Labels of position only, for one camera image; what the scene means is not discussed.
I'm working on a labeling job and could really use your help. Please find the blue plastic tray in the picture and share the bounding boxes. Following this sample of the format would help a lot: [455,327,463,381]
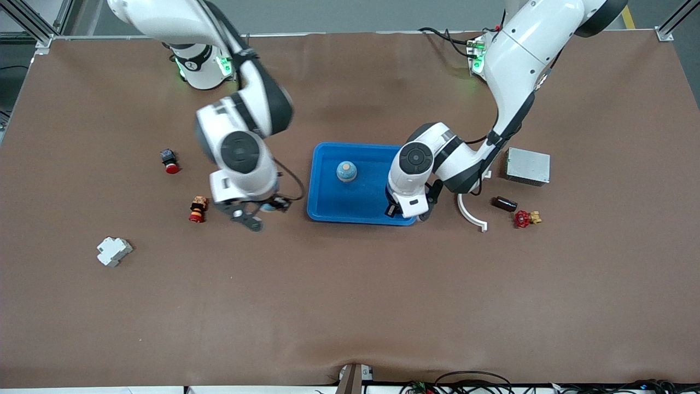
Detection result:
[306,142,417,227]

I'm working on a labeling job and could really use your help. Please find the white curved plastic clamp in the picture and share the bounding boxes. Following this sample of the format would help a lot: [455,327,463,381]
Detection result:
[457,171,492,233]

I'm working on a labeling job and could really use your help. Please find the grey metal box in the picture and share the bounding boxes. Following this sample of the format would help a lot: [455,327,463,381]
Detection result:
[505,147,551,187]

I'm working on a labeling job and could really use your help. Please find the white circuit breaker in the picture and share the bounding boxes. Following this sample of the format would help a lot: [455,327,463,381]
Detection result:
[97,236,133,268]

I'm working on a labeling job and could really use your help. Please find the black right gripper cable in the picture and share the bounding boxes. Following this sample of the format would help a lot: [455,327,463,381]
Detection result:
[272,158,305,201]

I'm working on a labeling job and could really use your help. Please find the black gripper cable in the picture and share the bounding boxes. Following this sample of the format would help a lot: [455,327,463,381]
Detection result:
[272,158,305,201]
[464,48,565,147]

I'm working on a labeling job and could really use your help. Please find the red handle brass valve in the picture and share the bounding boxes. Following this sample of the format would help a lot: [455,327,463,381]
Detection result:
[513,210,543,229]

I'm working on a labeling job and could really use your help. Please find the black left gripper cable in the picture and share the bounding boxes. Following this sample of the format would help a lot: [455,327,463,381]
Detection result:
[464,48,565,147]

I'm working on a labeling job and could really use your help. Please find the grey metal clamp bracket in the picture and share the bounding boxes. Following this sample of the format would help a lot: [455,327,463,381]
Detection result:
[335,363,374,394]

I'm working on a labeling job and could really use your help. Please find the black arm base cable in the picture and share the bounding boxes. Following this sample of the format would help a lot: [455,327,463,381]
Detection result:
[418,26,474,58]

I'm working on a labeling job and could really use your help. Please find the aluminium frame post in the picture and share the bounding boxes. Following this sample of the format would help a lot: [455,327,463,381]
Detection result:
[0,0,74,55]
[655,0,700,42]

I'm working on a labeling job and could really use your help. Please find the black cable bundle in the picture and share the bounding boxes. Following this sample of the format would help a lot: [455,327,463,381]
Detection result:
[399,371,700,394]

